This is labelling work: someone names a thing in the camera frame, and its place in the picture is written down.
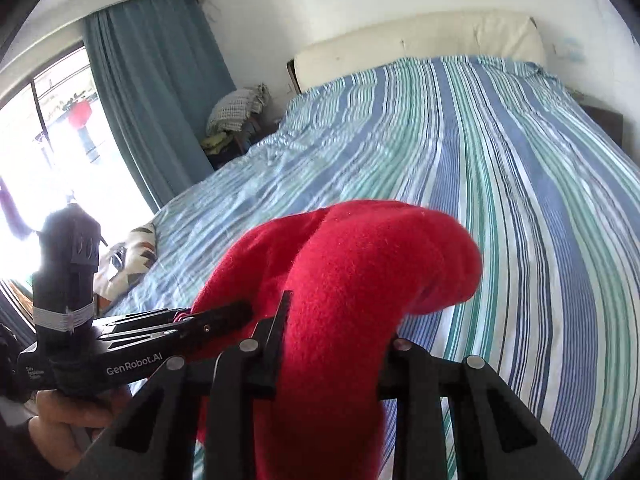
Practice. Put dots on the person's left forearm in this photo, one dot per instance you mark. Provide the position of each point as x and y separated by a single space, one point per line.
20 452

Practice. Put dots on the cream padded headboard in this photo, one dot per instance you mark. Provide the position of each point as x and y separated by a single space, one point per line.
425 35

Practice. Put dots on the red sweater with white print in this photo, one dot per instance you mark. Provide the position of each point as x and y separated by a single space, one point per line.
350 285

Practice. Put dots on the blue curtain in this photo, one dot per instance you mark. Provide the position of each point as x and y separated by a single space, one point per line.
150 85

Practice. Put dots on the person's left hand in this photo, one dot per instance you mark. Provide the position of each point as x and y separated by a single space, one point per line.
60 415

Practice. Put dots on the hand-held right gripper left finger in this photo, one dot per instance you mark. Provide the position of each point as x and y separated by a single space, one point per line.
272 355

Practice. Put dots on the striped blue green bed sheet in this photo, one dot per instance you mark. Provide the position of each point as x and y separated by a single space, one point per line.
450 160

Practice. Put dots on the pile of clothes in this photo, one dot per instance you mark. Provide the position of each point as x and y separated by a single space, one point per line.
220 142

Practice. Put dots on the dark wooden nightstand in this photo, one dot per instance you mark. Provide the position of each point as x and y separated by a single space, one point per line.
605 122

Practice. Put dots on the red hanging garment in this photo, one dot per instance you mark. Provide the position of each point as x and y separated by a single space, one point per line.
79 114

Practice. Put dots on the patterned printed pillow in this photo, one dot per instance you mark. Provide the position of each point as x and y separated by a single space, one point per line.
125 260

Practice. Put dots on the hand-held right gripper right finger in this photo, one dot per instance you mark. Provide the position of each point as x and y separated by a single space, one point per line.
405 375

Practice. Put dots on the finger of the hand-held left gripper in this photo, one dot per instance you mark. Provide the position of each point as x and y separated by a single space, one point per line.
150 317
215 322

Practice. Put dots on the checkered folded cloth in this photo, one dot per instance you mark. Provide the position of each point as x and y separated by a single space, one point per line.
235 107

